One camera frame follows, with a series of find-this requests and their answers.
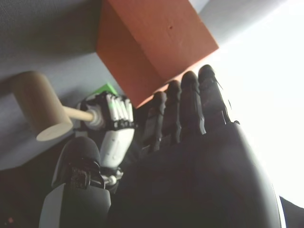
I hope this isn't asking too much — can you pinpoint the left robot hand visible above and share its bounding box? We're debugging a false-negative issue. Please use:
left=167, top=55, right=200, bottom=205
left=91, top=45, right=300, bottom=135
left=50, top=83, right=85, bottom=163
left=39, top=64, right=285, bottom=228

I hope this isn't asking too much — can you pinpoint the wooden mallet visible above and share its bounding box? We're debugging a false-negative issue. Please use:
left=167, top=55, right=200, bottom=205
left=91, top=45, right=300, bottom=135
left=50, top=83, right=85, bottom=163
left=9, top=70, right=105, bottom=142

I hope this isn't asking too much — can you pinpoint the large orange cube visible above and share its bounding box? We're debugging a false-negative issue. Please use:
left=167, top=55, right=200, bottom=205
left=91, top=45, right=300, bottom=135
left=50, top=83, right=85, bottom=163
left=96, top=0, right=219, bottom=109

